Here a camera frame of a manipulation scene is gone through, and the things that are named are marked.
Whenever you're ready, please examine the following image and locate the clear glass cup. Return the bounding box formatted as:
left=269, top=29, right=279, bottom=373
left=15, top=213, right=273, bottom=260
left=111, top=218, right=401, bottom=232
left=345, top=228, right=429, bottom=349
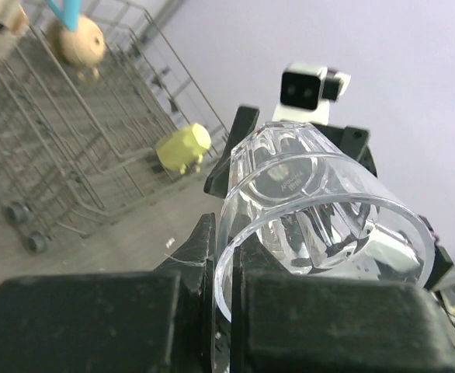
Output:
left=214, top=122, right=435, bottom=319

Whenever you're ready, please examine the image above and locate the beige round mug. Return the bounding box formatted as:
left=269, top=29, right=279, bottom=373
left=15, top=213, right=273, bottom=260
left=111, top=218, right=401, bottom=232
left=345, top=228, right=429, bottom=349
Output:
left=46, top=15, right=106, bottom=81

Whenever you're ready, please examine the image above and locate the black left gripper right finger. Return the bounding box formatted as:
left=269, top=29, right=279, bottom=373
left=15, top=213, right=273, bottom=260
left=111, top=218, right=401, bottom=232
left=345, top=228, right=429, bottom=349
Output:
left=231, top=238, right=455, bottom=372

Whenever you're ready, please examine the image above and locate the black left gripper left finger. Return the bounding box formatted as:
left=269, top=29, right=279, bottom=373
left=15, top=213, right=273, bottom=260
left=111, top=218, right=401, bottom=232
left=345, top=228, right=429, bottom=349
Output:
left=0, top=214, right=216, bottom=372

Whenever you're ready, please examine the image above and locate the yellow-green mug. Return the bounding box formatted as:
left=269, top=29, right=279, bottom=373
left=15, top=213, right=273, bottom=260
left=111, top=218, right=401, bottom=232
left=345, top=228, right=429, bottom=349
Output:
left=155, top=123, right=212, bottom=175

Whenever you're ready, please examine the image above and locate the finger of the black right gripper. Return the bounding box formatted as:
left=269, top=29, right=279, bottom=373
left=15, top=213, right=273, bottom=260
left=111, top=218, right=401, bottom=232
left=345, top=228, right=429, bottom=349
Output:
left=203, top=105, right=259, bottom=194
left=316, top=124, right=377, bottom=177

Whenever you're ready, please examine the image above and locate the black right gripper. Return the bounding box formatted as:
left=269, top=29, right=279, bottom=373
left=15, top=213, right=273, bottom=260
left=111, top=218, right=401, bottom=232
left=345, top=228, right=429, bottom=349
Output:
left=419, top=215, right=453, bottom=291

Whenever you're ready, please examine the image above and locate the grey wire dish rack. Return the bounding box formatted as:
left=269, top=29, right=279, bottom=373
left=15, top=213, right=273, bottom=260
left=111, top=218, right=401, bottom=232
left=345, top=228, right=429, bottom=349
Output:
left=0, top=1, right=228, bottom=253

